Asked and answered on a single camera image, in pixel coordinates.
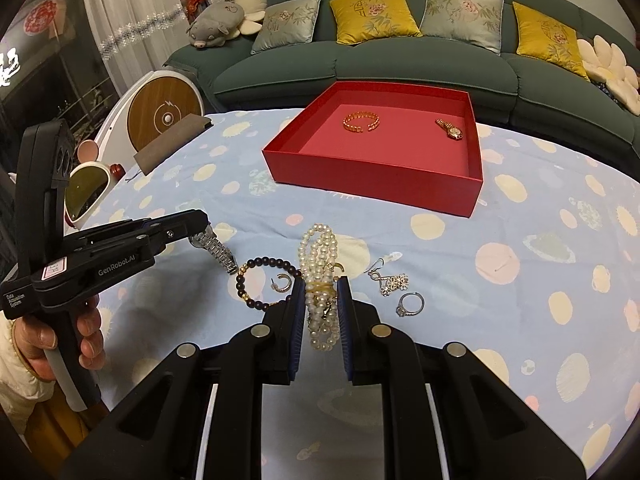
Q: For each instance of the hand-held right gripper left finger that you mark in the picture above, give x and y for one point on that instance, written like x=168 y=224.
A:
x=298 y=330

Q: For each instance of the person's mustard pants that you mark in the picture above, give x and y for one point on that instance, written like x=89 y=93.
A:
x=50 y=430

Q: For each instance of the red paper-cut window decoration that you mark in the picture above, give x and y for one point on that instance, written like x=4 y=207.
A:
x=44 y=16

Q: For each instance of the gold hoop earring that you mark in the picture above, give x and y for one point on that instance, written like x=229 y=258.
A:
x=286 y=287
x=339 y=267

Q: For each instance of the person's left forearm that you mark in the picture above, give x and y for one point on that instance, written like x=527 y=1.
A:
x=15 y=360

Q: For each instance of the red curtain tie ornament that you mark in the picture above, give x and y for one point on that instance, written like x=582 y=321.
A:
x=195 y=2

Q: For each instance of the silver flower earring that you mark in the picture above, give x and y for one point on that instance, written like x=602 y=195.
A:
x=395 y=282

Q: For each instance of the silver wristwatch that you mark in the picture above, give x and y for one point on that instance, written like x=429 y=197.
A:
x=220 y=252

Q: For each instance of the grey pig plush toy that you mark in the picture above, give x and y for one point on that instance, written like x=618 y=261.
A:
x=215 y=25

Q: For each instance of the gold wristwatch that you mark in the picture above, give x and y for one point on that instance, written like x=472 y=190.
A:
x=454 y=132

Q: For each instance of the grey embroidered cushion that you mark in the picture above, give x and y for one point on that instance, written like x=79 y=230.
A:
x=462 y=15
x=285 y=22

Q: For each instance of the white sheer curtain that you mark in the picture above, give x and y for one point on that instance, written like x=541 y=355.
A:
x=130 y=15

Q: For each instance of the cream flower-shaped cushion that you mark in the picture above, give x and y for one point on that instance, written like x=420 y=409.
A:
x=612 y=62

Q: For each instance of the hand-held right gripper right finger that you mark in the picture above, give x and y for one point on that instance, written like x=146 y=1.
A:
x=345 y=330

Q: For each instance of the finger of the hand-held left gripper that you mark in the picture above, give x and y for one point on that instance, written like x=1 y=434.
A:
x=180 y=227
x=115 y=230

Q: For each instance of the person's left hand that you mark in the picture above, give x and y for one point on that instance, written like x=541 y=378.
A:
x=89 y=330

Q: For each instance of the white exercise machine wooden disc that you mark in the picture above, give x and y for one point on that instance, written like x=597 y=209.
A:
x=160 y=105

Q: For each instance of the white framed mirror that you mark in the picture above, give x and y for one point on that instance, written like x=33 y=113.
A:
x=85 y=190

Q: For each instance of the brown felt pouch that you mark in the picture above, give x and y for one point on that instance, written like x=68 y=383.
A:
x=170 y=142

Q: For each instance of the teal fabric sofa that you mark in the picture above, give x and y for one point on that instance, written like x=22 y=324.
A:
x=280 y=72

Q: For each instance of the red cardboard box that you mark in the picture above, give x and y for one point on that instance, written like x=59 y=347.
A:
x=380 y=152

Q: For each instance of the yellow embroidered cushion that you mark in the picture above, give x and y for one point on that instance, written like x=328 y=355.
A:
x=372 y=12
x=547 y=40

